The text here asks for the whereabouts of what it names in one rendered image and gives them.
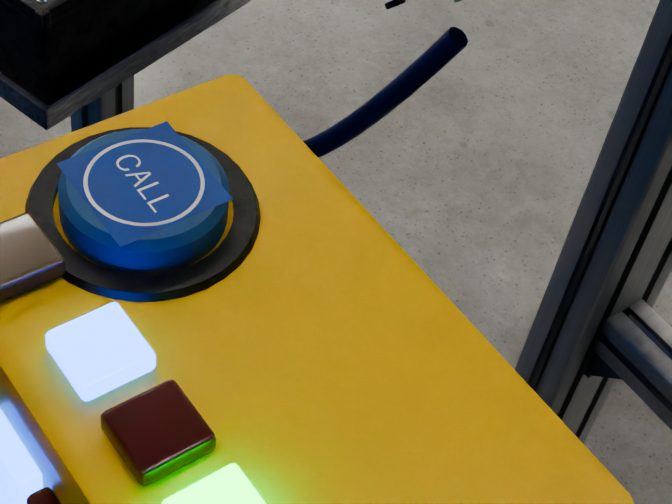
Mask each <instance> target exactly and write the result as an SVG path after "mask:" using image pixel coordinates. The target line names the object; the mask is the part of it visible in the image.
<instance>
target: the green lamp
mask: <svg viewBox="0 0 672 504"><path fill-rule="evenodd" d="M161 504H266V503H265V501H264V500H263V499H262V497H261V496H260V495H259V493H258V492H257V491H256V489H255V488H254V487H253V485H252V484H251V483H250V481H249V480H248V478H247V477H246V476H245V474H244V473H243V472H242V470H241V469H240V468H239V466H238V465H236V464H235V463H232V464H229V465H227V466H226V467H224V468H222V469H220V470H218V471H216V472H214V473H213V474H211V475H209V476H207V477H205V478H203V479H201V480H200V481H198V482H196V483H194V484H192V485H190V486H189V487H187V488H185V489H183V490H181V491H179V492H177V493H176V494H174V495H172V496H170V497H168V498H166V499H165V500H164V501H163V502H162V503H161Z"/></svg>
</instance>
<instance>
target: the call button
mask: <svg viewBox="0 0 672 504"><path fill-rule="evenodd" d="M56 164H57V165H58V167H59V168H60V169H61V170H62V172H61V175H60V177H59V183H58V199H59V214H60V223H61V226H62V229H63V232H64V234H65V236H66V237H67V239H68V241H69V242H70V243H71V245H72V246H73V247H74V248H75V249H76V250H77V251H78V252H79V253H80V254H82V255H83V256H84V257H86V258H87V259H88V260H90V261H92V262H94V263H96V264H98V265H99V266H102V267H105V268H107V269H111V270H115V271H118V272H123V273H132V274H159V273H165V272H170V271H176V270H178V269H181V268H184V267H187V266H189V265H191V264H193V263H195V262H197V261H198V260H200V259H201V258H203V257H204V256H205V255H207V254H208V253H209V252H210V251H211V250H212V249H213V248H214V247H215V246H216V245H217V243H218V242H219V240H220V239H221V237H222V235H223V233H224V231H225V227H226V224H227V216H228V204H229V201H230V200H232V199H233V198H232V197H231V196H230V195H229V183H228V178H227V176H226V174H225V171H224V169H223V167H222V166H221V164H220V163H219V162H218V160H217V159H216V158H215V157H214V156H213V155H212V154H211V153H210V152H209V151H208V150H207V149H205V148H204V147H202V146H201V145H199V144H198V143H196V142H194V141H192V140H190V139H188V138H186V137H183V136H180V135H178V134H177V132H176V131H175V130H174V129H173V128H172V127H171V125H170V124H169V123H168V122H167V121H166V122H163V123H161V124H158V125H155V126H153V127H150V128H148V129H130V130H124V131H118V132H114V133H111V134H107V135H104V136H101V137H99V138H97V139H95V140H93V141H91V142H89V143H87V144H86V145H84V146H83V147H81V148H80V149H79V150H78V151H77V152H76V153H75V154H73V155H72V156H71V157H70V158H69V159H66V160H64V161H61V162H59V163H56Z"/></svg>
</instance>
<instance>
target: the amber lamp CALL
mask: <svg viewBox="0 0 672 504"><path fill-rule="evenodd" d="M65 270H66V269H65V259H64V258H63V256H62V255H61V253H60V252H59V251H58V249H57V248H56V247H55V245H54V244H53V242H52V241H51V240H50V238H49V237H48V235H47V234H46V233H45V231H44V230H43V229H42V227H41V226H40V224H39V223H38V222H37V220H36V219H35V218H34V216H33V215H32V214H31V213H29V212H26V213H23V214H20V215H18V216H15V217H13V218H10V219H8V220H5V221H3V222H0V302H3V301H5V300H7V299H10V298H12V297H14V296H17V295H19V294H21V293H24V292H26V291H28V290H31V289H33V288H35V287H38V286H40V285H42V284H45V283H47V282H49V281H52V280H54V279H56V278H59V277H61V276H62V275H63V274H64V273H65Z"/></svg>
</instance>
